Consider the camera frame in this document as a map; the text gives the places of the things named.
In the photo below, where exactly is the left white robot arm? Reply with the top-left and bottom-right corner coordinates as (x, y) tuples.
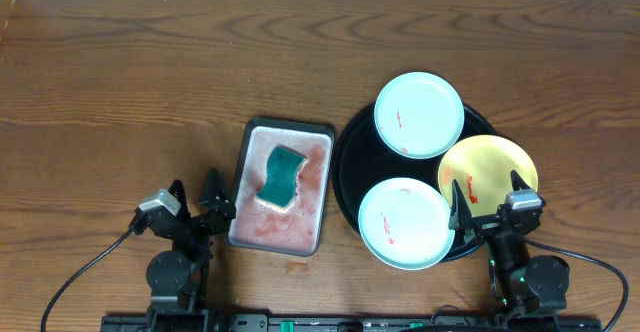
(130, 168), (236, 331)

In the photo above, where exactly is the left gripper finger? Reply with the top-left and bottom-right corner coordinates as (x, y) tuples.
(168, 179), (190, 221)
(198, 168), (229, 210)

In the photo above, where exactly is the yellow plate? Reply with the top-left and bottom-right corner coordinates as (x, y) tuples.
(437, 135), (539, 217)

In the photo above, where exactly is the green yellow sponge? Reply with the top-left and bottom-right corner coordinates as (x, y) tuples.
(256, 146), (306, 209)

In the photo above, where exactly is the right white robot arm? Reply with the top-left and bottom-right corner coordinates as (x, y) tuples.
(449, 171), (569, 329)

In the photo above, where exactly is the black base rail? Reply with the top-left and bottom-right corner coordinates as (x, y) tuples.
(100, 310), (602, 332)

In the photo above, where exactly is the rectangular soapy metal tray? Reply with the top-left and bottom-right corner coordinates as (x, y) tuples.
(227, 117), (334, 257)

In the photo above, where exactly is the light blue plate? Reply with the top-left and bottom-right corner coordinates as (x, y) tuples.
(358, 177), (455, 271)
(373, 72), (465, 159)

